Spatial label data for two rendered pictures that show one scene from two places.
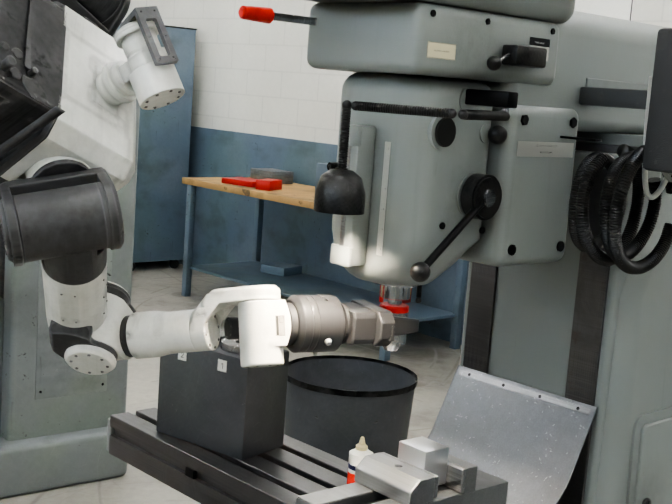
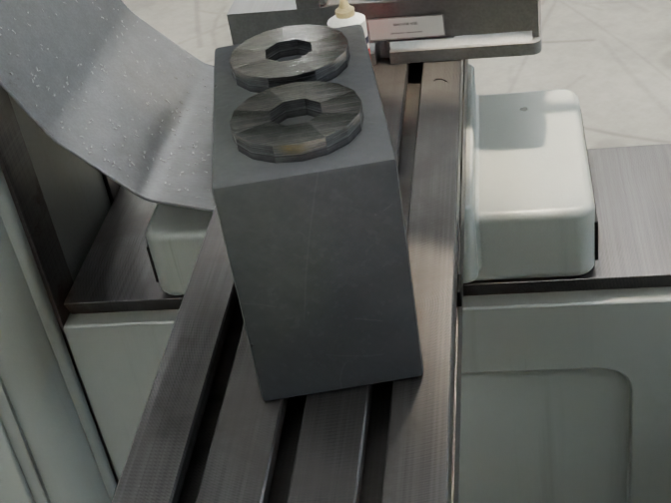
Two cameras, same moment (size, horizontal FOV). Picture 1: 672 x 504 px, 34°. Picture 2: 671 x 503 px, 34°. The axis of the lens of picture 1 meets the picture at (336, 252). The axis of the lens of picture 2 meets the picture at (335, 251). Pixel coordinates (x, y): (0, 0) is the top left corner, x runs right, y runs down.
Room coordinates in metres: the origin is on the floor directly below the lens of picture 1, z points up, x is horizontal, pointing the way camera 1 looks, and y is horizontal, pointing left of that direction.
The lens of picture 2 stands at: (2.39, 0.79, 1.47)
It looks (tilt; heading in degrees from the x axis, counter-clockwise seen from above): 35 degrees down; 235
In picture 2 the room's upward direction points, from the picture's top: 10 degrees counter-clockwise
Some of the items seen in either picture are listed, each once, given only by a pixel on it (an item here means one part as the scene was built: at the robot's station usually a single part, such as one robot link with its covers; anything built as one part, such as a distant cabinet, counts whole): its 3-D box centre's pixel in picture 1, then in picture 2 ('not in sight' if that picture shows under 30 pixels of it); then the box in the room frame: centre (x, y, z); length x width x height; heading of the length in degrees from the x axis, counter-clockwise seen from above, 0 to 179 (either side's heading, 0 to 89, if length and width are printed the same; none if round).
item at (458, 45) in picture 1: (435, 45); not in sight; (1.73, -0.13, 1.68); 0.34 x 0.24 x 0.10; 133
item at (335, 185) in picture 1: (340, 189); not in sight; (1.52, 0.00, 1.46); 0.07 x 0.07 x 0.06
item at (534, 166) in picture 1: (485, 178); not in sight; (1.83, -0.24, 1.47); 0.24 x 0.19 x 0.26; 43
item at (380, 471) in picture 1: (395, 478); not in sight; (1.60, -0.12, 1.02); 0.12 x 0.06 x 0.04; 41
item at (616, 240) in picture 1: (607, 204); not in sight; (1.74, -0.43, 1.45); 0.18 x 0.16 x 0.21; 133
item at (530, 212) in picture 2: not in sight; (373, 178); (1.70, -0.10, 0.79); 0.50 x 0.35 x 0.12; 133
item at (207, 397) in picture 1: (222, 388); (314, 197); (1.99, 0.20, 1.03); 0.22 x 0.12 x 0.20; 54
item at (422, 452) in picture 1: (422, 462); not in sight; (1.64, -0.16, 1.03); 0.06 x 0.05 x 0.06; 41
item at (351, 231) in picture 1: (353, 195); not in sight; (1.63, -0.02, 1.45); 0.04 x 0.04 x 0.21; 43
